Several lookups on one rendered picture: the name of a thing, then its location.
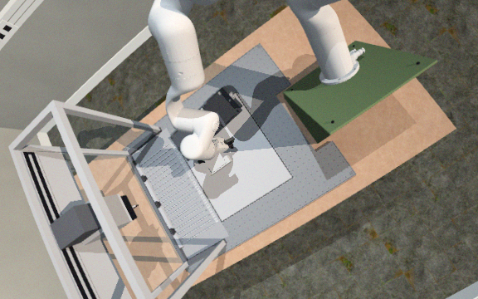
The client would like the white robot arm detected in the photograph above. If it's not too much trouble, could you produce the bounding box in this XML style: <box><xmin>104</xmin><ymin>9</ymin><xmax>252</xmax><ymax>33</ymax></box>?
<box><xmin>148</xmin><ymin>0</ymin><xmax>365</xmax><ymax>176</ymax></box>

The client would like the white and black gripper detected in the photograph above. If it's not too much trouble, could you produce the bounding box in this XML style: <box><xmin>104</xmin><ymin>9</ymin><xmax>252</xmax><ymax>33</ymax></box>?
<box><xmin>198</xmin><ymin>136</ymin><xmax>234</xmax><ymax>164</ymax></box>

